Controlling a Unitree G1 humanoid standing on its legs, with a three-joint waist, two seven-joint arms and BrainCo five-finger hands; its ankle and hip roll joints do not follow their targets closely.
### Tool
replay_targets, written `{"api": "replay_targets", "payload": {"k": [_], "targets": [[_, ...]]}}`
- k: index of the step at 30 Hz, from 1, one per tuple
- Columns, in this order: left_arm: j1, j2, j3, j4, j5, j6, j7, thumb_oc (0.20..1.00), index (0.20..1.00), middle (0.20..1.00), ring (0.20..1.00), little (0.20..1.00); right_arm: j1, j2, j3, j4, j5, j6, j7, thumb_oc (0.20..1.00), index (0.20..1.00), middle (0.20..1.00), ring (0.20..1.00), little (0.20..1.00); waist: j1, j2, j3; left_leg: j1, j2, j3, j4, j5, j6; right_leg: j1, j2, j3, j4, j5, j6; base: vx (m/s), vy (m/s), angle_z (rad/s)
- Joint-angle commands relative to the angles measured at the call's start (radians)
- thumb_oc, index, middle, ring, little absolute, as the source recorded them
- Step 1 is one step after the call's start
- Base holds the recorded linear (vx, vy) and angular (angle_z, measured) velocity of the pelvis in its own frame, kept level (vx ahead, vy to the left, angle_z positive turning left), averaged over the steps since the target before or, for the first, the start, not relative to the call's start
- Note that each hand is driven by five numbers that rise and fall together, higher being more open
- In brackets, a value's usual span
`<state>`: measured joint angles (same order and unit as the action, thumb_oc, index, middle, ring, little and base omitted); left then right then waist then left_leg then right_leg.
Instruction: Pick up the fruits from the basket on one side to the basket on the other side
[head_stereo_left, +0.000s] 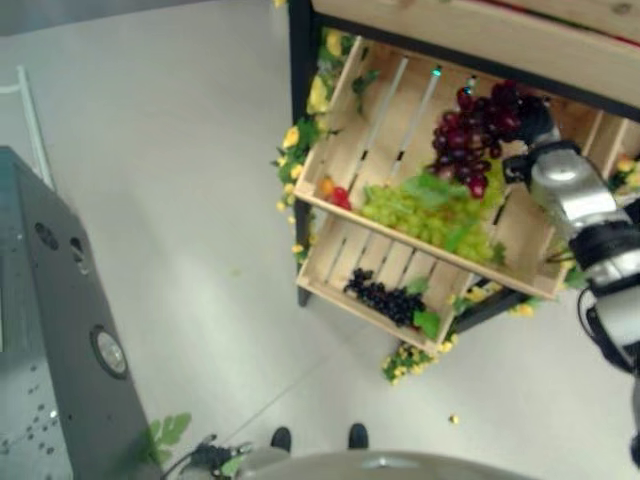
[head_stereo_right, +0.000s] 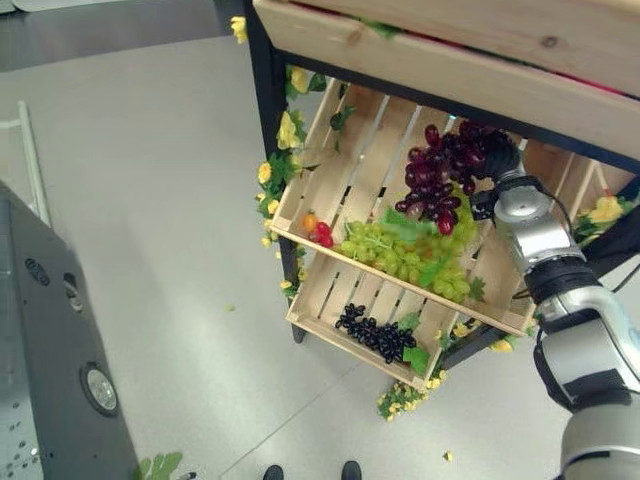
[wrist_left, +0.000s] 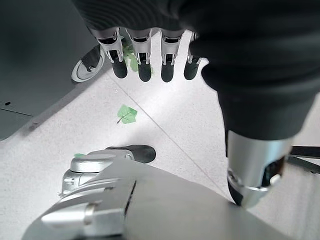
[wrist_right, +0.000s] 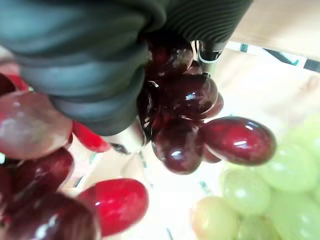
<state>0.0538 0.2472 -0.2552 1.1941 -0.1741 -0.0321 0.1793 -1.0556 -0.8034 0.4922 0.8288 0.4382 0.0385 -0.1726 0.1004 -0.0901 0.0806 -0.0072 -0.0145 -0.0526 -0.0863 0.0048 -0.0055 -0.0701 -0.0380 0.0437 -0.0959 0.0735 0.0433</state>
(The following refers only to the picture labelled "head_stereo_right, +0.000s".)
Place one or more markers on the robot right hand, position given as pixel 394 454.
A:
pixel 502 156

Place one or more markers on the purple grape bunch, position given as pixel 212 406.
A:
pixel 435 185

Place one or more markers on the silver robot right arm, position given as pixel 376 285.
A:
pixel 575 300

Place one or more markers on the large wooden crate with knots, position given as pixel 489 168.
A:
pixel 450 65

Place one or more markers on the yellow flowers with leaves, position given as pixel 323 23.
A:
pixel 602 210

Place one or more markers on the wide slatted wooden crate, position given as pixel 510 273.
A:
pixel 370 150

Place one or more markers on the green grape bunch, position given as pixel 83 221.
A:
pixel 395 252

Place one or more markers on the small red fruit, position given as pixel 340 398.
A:
pixel 324 234

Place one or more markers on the small slatted wooden crate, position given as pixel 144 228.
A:
pixel 350 290

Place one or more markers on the small orange fruit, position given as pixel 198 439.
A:
pixel 309 220

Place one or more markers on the long yellow flower garland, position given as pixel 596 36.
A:
pixel 287 132

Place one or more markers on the black grape bunch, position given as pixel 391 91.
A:
pixel 377 335

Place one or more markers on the single yellow flower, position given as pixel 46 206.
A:
pixel 239 28

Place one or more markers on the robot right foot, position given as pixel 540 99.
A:
pixel 351 470

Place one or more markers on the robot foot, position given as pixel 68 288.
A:
pixel 351 470
pixel 273 472

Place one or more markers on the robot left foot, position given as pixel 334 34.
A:
pixel 273 472

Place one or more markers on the green leaf on floor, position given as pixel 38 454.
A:
pixel 161 465

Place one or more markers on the dark grey machine cabinet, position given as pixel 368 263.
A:
pixel 55 320

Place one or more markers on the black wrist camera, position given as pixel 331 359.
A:
pixel 481 205

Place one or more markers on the black metal shelf frame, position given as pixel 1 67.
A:
pixel 260 65

